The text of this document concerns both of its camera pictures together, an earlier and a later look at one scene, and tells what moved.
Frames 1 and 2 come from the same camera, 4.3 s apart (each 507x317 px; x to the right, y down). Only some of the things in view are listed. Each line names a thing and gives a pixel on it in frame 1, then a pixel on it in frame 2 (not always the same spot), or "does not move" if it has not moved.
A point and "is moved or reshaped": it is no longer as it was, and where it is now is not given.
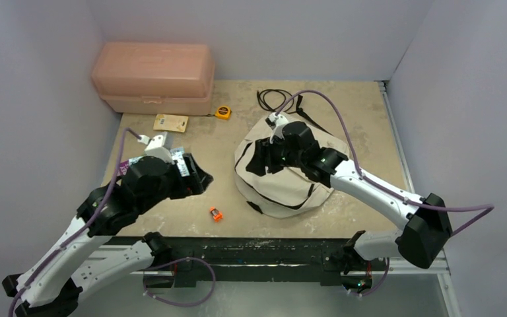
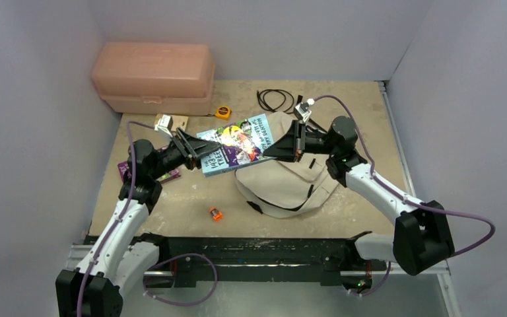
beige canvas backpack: x=287 y=191 does not move
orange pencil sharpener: x=217 y=215 does not move
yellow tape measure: x=222 y=112 does not move
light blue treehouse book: x=178 y=156 is moved or reshaped
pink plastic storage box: x=155 y=78 does not move
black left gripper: x=195 y=183 to x=195 y=148
